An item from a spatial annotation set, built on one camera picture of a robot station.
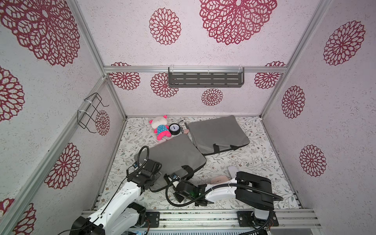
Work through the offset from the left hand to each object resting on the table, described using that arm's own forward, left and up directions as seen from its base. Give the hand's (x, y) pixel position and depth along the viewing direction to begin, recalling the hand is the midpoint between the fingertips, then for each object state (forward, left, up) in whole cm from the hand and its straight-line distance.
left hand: (156, 175), depth 85 cm
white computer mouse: (+4, -47, -4) cm, 47 cm away
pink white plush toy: (+32, 0, +3) cm, 32 cm away
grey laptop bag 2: (+32, -41, -4) cm, 52 cm away
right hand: (-7, -9, -2) cm, 12 cm away
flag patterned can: (+37, -15, -1) cm, 40 cm away
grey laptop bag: (+13, -9, -1) cm, 16 cm away
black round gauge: (+36, -9, -2) cm, 37 cm away
